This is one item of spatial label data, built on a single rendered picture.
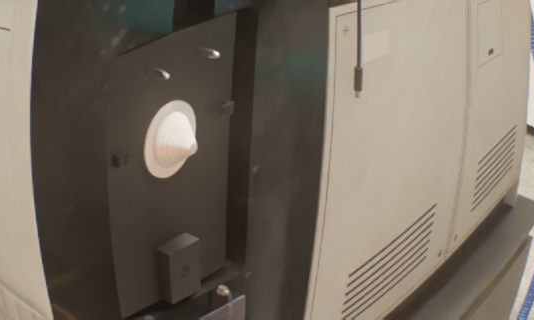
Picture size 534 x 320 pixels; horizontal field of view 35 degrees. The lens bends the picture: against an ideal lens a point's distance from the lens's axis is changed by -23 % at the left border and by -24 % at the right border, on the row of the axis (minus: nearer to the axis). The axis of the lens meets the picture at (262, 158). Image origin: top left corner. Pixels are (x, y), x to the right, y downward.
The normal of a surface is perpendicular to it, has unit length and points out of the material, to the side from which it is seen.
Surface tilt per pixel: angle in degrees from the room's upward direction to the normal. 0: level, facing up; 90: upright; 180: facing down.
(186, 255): 90
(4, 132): 90
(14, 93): 90
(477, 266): 0
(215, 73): 90
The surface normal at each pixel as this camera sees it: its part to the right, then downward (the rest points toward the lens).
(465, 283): 0.05, -0.91
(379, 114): 0.80, 0.29
